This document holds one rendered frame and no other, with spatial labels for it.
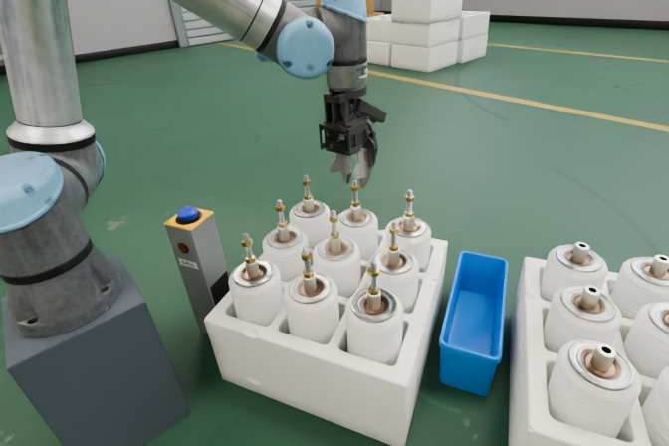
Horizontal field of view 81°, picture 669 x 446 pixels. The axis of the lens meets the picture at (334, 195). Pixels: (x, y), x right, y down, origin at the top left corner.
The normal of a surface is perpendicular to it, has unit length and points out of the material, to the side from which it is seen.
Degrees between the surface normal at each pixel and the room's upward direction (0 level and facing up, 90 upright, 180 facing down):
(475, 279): 88
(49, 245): 90
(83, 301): 73
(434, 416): 0
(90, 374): 90
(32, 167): 7
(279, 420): 0
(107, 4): 90
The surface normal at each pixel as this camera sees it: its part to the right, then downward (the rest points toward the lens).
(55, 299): 0.49, 0.11
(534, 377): -0.06, -0.87
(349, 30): 0.26, 0.47
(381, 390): -0.39, 0.48
